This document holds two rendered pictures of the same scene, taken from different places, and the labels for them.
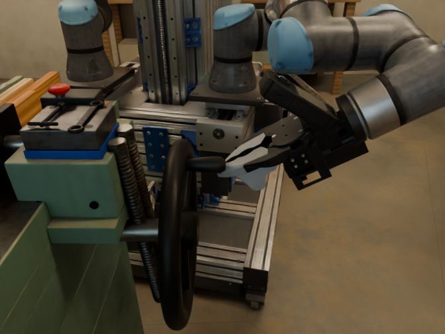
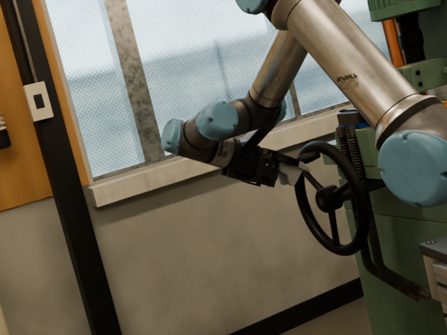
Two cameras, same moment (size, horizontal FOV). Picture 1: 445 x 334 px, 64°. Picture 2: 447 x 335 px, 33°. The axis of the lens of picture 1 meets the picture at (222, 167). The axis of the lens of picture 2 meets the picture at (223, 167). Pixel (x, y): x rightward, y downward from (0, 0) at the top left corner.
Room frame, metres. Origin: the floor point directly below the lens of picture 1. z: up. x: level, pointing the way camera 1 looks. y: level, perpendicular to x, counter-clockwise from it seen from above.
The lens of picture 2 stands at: (1.96, -0.90, 1.20)
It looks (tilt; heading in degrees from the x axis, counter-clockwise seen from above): 8 degrees down; 155
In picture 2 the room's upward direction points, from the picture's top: 14 degrees counter-clockwise
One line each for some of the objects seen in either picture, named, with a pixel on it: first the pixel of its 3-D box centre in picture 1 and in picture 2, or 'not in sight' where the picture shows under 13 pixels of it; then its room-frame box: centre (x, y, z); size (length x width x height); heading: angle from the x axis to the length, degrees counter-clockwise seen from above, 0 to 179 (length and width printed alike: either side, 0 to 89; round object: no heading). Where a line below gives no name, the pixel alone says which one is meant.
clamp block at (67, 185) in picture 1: (81, 164); (375, 141); (0.45, 0.21, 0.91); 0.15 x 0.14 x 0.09; 179
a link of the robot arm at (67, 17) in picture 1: (81, 22); not in sight; (1.20, 0.45, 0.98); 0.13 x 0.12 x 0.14; 2
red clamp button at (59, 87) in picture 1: (59, 89); not in sight; (0.49, 0.23, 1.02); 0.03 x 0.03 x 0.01
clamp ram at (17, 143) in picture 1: (23, 144); not in sight; (0.45, 0.29, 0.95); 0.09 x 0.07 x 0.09; 179
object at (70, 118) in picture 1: (73, 118); (369, 112); (0.46, 0.21, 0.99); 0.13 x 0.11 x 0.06; 179
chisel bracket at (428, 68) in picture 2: not in sight; (425, 78); (0.43, 0.42, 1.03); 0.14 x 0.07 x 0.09; 89
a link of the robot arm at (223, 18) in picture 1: (236, 30); not in sight; (1.09, -0.04, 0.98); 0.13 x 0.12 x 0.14; 99
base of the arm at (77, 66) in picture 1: (87, 59); not in sight; (1.19, 0.45, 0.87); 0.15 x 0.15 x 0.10
